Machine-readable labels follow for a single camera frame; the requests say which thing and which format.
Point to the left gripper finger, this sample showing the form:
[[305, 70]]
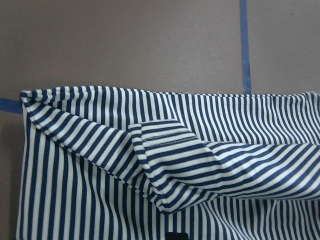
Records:
[[176, 236]]

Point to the blue white striped polo shirt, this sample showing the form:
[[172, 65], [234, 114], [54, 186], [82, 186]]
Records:
[[107, 163]]

